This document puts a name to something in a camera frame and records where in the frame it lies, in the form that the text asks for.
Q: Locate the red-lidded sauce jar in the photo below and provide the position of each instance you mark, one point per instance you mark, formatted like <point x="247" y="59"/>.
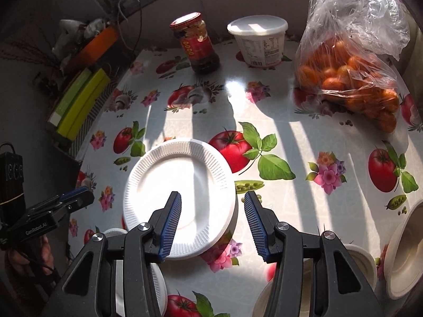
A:
<point x="198" y="46"/>

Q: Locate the tomato printed tablecloth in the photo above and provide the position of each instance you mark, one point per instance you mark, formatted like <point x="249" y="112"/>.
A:
<point x="198" y="122"/>

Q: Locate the crumpled white plastic bags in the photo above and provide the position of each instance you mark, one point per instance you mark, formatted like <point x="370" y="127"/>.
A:
<point x="74" y="33"/>

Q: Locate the pile of oranges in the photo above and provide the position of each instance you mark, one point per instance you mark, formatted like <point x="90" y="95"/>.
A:
<point x="350" y="79"/>

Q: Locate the green long box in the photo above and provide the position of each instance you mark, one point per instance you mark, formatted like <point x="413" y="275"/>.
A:
<point x="66" y="100"/>

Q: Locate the yellow-green long box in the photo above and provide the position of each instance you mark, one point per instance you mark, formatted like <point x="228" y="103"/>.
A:
<point x="84" y="105"/>

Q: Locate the dried dark twigs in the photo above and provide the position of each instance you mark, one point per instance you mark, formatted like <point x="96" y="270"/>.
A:
<point x="29" y="52"/>

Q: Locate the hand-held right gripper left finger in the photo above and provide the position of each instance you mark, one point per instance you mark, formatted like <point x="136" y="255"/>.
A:
<point x="172" y="224"/>

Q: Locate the white paper plate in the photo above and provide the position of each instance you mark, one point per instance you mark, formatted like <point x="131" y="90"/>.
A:
<point x="178" y="178"/>
<point x="235" y="216"/>
<point x="155" y="290"/>

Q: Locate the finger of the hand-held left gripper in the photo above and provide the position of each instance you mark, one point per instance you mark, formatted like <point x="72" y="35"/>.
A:
<point x="76" y="194"/>
<point x="81" y="202"/>

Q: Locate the beige paper bowl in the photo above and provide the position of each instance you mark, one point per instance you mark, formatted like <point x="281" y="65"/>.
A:
<point x="309" y="287"/>
<point x="406" y="264"/>

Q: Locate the person's left hand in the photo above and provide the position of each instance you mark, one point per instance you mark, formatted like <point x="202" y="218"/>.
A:
<point x="48" y="254"/>

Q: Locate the clear plastic bag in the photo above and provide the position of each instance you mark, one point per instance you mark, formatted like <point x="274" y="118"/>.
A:
<point x="350" y="16"/>

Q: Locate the white plastic tub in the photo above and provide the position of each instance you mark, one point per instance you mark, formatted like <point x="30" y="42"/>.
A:
<point x="261" y="39"/>

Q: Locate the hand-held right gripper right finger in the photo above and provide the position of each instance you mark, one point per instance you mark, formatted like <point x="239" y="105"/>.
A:
<point x="253" y="224"/>

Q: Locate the orange tray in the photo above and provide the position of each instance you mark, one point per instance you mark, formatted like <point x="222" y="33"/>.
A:
<point x="95" y="44"/>

